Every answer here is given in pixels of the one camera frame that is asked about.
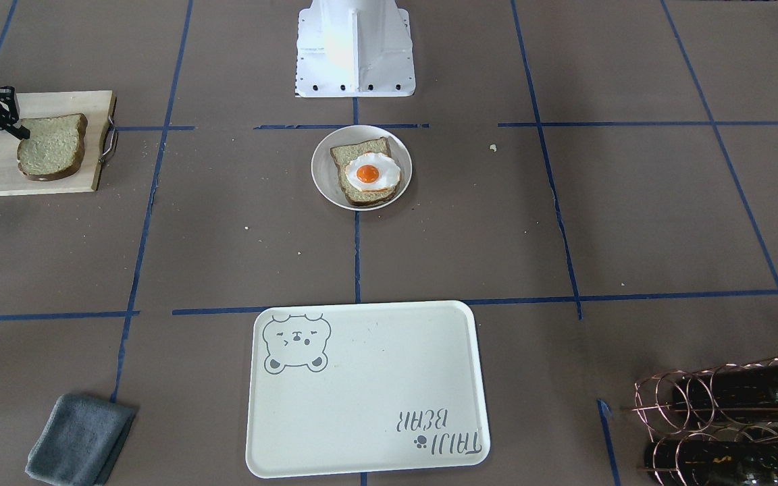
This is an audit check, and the green wine bottle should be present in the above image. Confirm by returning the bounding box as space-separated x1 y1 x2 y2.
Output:
672 364 778 425
642 439 778 485

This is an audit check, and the fried egg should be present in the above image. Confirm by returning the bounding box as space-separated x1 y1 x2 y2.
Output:
342 152 402 192

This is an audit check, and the bottom bread slice with egg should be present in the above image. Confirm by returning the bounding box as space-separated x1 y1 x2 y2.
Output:
330 136 403 207

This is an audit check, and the folded grey cloth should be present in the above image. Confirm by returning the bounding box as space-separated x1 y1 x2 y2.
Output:
25 394 136 485

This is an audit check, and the white round plate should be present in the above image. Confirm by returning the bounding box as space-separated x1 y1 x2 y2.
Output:
311 124 413 211

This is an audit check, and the copper wire bottle rack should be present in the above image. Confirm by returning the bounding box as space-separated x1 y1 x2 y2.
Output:
632 356 778 485

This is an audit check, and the green wine bottle middle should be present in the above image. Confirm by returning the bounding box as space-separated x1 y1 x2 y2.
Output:
672 364 778 425

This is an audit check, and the green wine bottle front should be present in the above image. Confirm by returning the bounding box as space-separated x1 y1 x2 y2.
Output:
642 439 778 485

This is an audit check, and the white bear serving tray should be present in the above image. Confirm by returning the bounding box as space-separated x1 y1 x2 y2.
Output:
244 300 491 478

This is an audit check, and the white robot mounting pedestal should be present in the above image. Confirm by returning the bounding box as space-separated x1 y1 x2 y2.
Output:
294 1 417 98

